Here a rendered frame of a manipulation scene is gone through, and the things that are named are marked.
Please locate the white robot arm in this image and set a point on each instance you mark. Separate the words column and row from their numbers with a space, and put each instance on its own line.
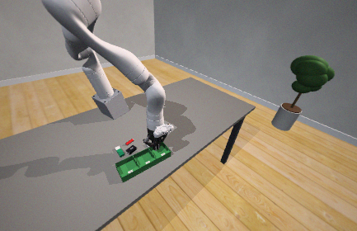
column 75, row 17

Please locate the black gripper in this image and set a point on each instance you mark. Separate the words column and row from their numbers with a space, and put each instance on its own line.
column 155, row 141

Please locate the green compartment tray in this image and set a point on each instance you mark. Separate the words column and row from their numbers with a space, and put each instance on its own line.
column 140, row 162

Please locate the green and white eraser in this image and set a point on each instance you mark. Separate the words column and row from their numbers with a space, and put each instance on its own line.
column 119, row 151

